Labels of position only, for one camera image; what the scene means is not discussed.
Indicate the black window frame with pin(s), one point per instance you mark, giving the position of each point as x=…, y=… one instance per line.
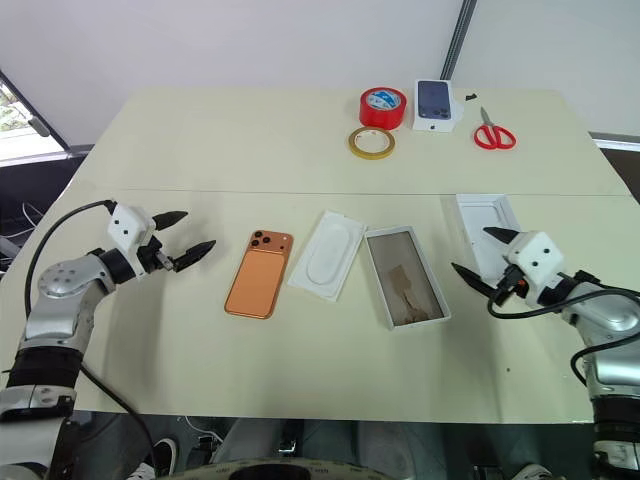
x=30, y=107

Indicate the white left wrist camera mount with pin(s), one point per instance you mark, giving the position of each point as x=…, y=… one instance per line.
x=127, y=227

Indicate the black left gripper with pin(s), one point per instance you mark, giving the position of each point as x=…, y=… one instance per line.
x=154, y=256

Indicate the red tape roll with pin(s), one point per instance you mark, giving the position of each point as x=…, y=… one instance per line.
x=381, y=114

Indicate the small black clip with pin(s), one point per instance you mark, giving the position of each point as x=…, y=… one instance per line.
x=470, y=96

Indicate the white moulded insert tray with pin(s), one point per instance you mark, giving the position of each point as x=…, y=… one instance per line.
x=325, y=257

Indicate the white box with blue phone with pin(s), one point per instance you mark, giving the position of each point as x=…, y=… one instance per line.
x=434, y=100

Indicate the white phone box base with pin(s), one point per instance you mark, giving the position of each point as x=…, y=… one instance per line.
x=405, y=280

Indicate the yellow tape roll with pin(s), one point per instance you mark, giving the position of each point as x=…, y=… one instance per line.
x=356, y=147

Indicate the grey metal wall strip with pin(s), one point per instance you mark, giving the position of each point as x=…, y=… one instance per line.
x=457, y=40

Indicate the white phone box lid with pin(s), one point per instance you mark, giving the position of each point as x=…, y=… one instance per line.
x=482, y=212

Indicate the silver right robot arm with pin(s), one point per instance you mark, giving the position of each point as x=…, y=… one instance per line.
x=607, y=320

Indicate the orange smartphone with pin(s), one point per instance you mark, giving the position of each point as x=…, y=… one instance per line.
x=257, y=280

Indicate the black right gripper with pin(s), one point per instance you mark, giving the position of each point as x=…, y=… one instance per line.
x=511, y=282

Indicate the dark rounded housing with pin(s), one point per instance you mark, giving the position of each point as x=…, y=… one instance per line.
x=300, y=471

